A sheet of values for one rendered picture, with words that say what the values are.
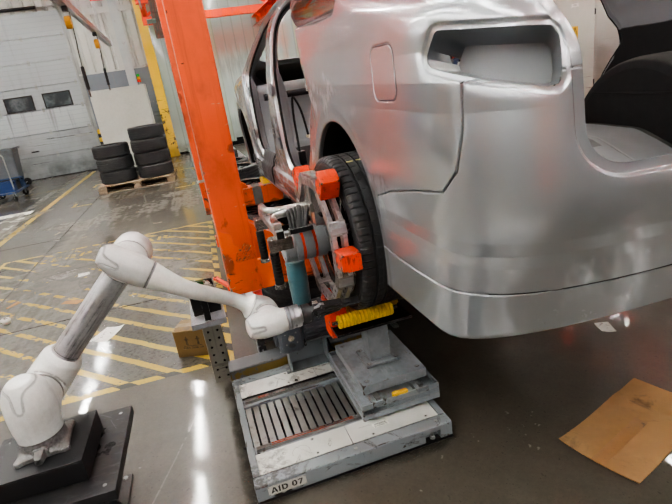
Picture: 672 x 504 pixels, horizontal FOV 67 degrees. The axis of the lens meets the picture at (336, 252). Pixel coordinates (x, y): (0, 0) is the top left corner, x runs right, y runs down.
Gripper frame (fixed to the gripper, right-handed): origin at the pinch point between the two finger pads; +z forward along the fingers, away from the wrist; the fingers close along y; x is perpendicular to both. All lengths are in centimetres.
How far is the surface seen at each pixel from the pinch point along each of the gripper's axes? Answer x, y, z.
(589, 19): 286, -142, 392
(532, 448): -72, -17, 54
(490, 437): -63, -26, 44
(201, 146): 90, -1, -40
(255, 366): 7, -80, -39
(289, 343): 6, -55, -21
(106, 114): 845, -739, -194
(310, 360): 1, -79, -10
